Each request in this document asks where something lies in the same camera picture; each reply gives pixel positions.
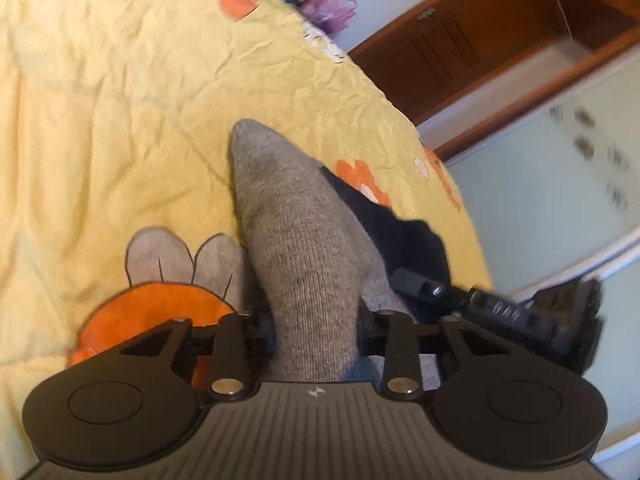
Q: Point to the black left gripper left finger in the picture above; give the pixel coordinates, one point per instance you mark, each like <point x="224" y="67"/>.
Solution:
<point x="236" y="352"/>

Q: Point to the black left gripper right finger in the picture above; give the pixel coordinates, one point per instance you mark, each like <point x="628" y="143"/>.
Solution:
<point x="396" y="338"/>

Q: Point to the blue grey knitted sweater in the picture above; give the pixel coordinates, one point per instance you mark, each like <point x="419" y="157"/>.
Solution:
<point x="311" y="258"/>

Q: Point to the black garment under sweater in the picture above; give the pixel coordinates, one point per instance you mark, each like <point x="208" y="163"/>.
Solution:
<point x="405" y="246"/>

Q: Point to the brown wooden door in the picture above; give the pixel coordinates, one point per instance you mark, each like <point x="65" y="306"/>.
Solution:
<point x="440" y="49"/>

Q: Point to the yellow floral bed quilt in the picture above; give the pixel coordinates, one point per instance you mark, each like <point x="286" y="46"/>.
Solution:
<point x="116" y="116"/>

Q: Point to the purple plastic bag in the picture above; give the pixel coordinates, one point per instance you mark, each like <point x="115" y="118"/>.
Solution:
<point x="331" y="16"/>

